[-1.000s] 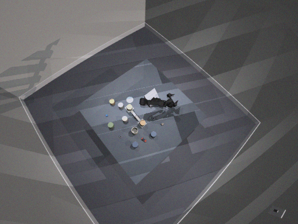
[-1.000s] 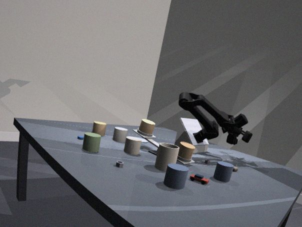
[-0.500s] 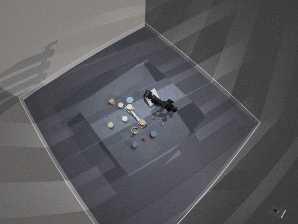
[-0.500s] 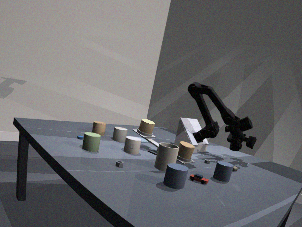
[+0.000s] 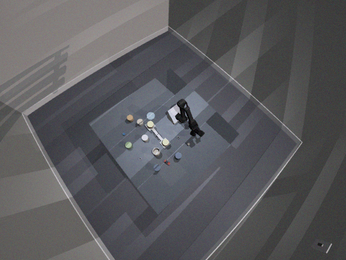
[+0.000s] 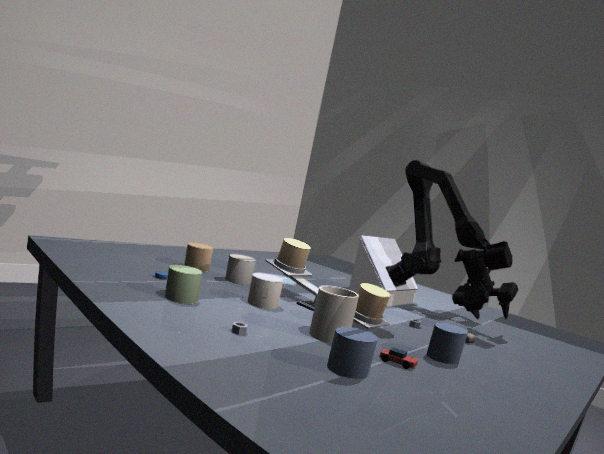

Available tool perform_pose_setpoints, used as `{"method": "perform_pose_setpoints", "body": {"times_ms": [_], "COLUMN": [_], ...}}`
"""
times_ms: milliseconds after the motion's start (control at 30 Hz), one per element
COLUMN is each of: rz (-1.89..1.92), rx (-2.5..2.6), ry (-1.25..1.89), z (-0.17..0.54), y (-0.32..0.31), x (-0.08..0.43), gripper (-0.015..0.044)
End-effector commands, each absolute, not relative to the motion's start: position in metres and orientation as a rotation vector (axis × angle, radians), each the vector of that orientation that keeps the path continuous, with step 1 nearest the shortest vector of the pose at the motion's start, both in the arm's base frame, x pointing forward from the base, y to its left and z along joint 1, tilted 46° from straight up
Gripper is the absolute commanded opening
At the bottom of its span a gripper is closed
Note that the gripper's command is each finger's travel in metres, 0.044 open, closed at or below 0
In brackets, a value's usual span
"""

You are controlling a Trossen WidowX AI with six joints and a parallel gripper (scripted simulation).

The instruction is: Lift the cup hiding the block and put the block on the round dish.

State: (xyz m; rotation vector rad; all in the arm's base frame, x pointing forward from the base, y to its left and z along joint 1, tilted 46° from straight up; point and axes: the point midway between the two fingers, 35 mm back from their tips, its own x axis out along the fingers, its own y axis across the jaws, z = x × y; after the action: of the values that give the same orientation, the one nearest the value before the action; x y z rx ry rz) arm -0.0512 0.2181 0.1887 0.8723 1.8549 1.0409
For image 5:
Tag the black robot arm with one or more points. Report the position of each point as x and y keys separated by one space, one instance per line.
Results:
x=182 y=117

